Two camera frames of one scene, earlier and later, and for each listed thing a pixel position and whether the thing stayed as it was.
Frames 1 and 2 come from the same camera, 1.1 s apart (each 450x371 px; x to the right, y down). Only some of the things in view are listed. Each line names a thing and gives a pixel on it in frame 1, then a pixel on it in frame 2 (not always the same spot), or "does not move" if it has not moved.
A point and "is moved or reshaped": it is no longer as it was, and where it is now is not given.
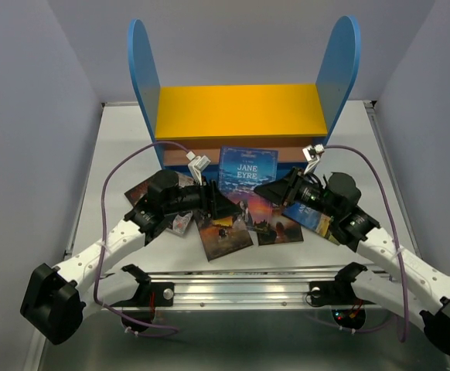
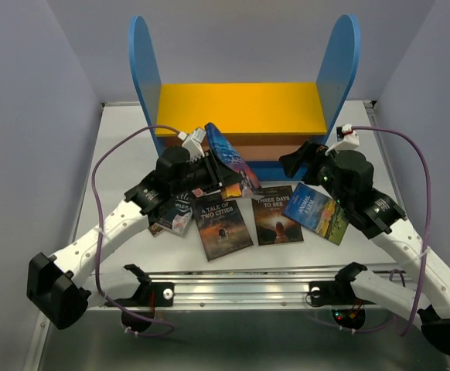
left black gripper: [213, 202] → [217, 173]
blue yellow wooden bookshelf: [297, 119] does not move
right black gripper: [284, 188] → [313, 154]
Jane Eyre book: [240, 171] is moved or reshaped
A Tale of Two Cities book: [219, 237] does not move
